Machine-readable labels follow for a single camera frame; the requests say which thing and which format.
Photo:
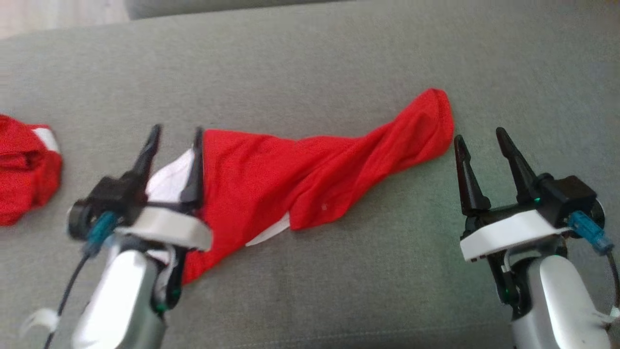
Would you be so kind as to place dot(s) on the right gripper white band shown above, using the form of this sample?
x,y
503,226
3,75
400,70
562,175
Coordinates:
x,y
508,235

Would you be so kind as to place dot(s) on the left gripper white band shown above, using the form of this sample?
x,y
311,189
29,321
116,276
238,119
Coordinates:
x,y
164,228

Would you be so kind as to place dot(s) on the red jersey white striped trim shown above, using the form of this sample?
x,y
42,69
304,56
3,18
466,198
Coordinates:
x,y
252,184

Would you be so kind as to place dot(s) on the red shorts white band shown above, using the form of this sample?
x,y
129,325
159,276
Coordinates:
x,y
24,169

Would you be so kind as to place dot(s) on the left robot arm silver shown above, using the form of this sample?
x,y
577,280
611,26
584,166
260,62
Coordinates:
x,y
121,300

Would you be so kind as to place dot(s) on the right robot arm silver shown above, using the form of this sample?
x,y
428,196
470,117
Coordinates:
x,y
562,300

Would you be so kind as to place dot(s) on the grey sofa seat cushion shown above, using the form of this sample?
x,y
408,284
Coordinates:
x,y
218,6

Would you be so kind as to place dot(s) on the grey sofa chaise cushion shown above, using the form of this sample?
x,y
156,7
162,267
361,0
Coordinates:
x,y
339,63

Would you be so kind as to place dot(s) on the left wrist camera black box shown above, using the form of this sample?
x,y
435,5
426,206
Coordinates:
x,y
109,194

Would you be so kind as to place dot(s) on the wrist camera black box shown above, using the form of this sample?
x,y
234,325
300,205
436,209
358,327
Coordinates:
x,y
109,194
571,194

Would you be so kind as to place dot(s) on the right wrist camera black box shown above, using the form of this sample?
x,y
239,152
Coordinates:
x,y
571,194

